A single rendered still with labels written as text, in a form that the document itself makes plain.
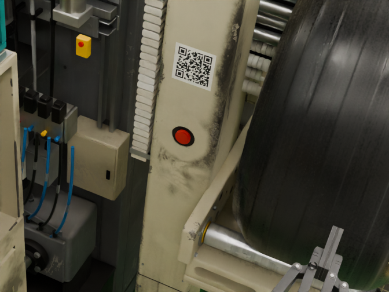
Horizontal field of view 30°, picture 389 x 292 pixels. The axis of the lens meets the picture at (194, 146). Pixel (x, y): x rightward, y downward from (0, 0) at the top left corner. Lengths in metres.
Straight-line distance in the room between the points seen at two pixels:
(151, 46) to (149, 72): 0.06
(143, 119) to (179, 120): 0.08
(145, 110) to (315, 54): 0.45
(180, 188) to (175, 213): 0.07
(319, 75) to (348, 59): 0.04
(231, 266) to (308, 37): 0.54
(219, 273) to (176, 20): 0.49
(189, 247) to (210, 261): 0.07
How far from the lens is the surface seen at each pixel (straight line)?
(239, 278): 1.40
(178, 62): 1.27
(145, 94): 1.36
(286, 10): 1.61
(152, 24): 1.27
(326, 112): 1.03
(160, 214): 1.52
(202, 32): 1.22
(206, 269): 1.42
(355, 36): 1.05
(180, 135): 1.35
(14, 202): 1.39
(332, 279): 0.94
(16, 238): 1.44
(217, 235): 1.39
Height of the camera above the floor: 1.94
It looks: 41 degrees down
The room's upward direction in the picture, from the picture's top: 9 degrees clockwise
